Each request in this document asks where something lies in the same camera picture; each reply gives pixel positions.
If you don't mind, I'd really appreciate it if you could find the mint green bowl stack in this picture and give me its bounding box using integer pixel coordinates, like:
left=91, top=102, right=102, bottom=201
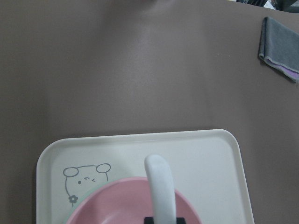
left=64, top=178, right=134, bottom=224

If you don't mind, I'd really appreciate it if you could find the small pink bowl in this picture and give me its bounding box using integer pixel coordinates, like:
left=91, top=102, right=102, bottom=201
left=65, top=176, right=203, bottom=224

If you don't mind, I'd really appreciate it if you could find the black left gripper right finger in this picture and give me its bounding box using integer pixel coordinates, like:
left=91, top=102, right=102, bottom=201
left=176, top=217, right=185, bottom=224

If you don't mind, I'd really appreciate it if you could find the folded grey cloth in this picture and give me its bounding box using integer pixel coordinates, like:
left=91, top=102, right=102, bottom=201
left=258, top=16, right=299, bottom=83

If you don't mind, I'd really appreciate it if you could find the white ceramic spoon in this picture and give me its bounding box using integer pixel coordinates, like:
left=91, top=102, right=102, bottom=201
left=144, top=154, right=177, bottom=224

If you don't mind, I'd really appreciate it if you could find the cream rabbit tray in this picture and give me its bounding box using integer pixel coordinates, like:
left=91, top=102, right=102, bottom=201
left=36, top=129, right=254, bottom=224

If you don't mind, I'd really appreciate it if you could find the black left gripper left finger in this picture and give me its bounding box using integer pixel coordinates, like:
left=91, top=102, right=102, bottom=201
left=143, top=217, right=154, bottom=224

